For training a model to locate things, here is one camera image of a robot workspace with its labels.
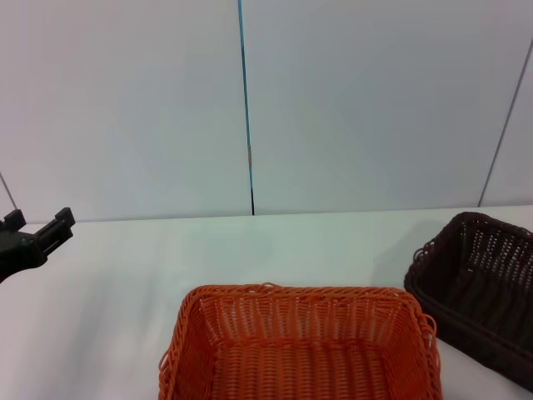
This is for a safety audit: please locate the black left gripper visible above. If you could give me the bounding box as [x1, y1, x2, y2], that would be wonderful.
[0, 206, 77, 285]

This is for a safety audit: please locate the orange wicker basket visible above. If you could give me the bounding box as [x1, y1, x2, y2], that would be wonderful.
[157, 282, 444, 400]

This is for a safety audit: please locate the dark brown wicker basket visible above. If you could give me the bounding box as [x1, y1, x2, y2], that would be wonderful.
[403, 211, 533, 393]

